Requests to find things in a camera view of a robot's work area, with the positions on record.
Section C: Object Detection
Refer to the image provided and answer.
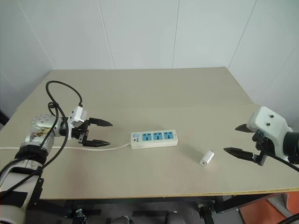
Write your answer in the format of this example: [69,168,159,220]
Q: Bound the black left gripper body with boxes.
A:
[71,119,93,147]

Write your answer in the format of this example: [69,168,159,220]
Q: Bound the white power strip cord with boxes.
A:
[0,141,132,152]

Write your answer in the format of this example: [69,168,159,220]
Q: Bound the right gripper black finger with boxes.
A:
[223,147,256,162]
[235,123,252,133]

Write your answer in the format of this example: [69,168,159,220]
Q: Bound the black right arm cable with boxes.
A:
[265,153,299,173]

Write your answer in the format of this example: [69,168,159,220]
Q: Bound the black caster wheel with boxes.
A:
[74,208,87,223]

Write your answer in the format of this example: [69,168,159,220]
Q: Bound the black table frame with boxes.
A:
[28,192,274,224]

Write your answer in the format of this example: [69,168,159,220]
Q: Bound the orange floor mat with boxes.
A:
[237,193,299,224]

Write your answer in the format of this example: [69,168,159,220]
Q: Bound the white plug adapter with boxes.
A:
[199,150,215,168]

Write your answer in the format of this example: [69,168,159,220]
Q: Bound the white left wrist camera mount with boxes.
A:
[67,105,88,141]

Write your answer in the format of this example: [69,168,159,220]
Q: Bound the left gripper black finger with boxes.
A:
[89,117,114,127]
[84,139,111,148]

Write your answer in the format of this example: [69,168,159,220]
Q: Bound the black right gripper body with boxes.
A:
[251,130,273,166]

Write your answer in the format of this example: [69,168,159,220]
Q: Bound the white power strip blue sockets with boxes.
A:
[130,128,178,150]

